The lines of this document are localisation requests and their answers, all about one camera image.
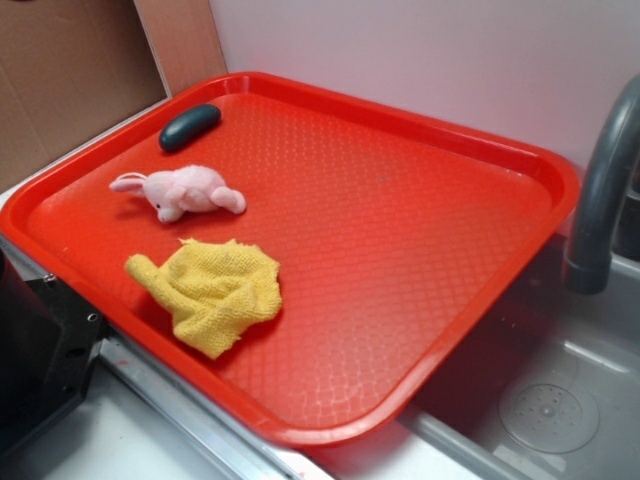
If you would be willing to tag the dark green plastic pickle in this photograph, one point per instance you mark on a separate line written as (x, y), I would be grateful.
(187, 126)

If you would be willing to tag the red plastic tray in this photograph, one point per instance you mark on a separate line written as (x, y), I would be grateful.
(395, 233)

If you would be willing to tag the yellow crumpled cloth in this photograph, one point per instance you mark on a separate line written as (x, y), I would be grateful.
(214, 292)

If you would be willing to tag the pink plush bunny toy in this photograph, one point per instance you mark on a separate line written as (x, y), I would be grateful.
(191, 189)

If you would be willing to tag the grey toy sink basin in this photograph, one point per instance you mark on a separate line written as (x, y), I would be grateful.
(546, 385)

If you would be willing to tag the grey sink faucet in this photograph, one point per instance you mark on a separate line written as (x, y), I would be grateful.
(606, 220)

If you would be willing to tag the brown cardboard panel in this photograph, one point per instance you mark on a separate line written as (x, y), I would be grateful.
(72, 70)

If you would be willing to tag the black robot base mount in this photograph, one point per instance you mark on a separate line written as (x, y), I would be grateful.
(50, 337)

